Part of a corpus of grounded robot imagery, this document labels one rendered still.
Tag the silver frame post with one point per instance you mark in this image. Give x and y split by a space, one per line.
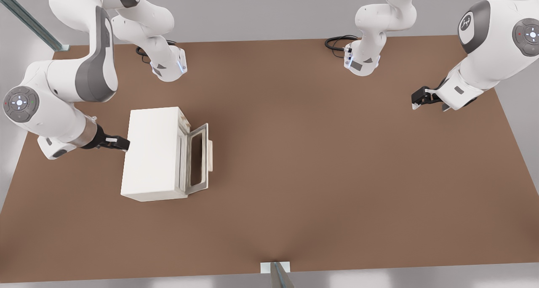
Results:
29 20
278 275

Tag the white oven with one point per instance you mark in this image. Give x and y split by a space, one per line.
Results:
151 153

